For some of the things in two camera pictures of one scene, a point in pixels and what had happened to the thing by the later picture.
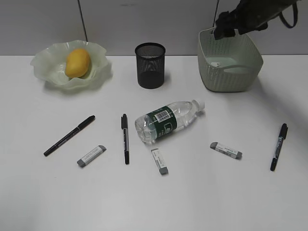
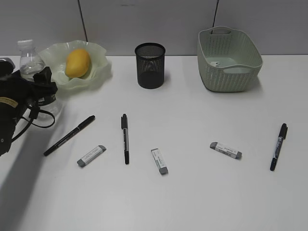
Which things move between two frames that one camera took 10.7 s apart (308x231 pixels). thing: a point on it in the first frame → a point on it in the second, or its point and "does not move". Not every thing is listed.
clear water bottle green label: x=151 y=125 → x=31 y=62
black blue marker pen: x=284 y=130 does not move
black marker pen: x=80 y=126 does not move
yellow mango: x=78 y=63 does not move
